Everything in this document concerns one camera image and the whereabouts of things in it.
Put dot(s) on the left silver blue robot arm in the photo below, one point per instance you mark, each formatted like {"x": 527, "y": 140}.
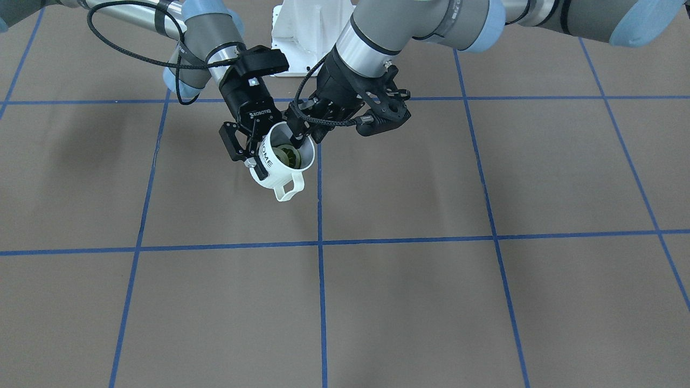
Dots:
{"x": 378, "y": 31}

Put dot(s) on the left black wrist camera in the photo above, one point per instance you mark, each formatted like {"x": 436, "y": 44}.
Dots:
{"x": 387, "y": 104}

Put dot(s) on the green lemon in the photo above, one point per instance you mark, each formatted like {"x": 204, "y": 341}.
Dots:
{"x": 288, "y": 155}

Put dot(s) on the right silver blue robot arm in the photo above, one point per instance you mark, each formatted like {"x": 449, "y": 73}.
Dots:
{"x": 209, "y": 46}

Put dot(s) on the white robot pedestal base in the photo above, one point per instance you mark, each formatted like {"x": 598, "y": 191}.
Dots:
{"x": 305, "y": 31}

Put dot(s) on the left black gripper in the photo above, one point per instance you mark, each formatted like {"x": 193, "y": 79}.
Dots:
{"x": 338, "y": 86}

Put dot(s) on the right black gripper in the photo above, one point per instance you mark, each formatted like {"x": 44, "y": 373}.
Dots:
{"x": 249, "y": 100}

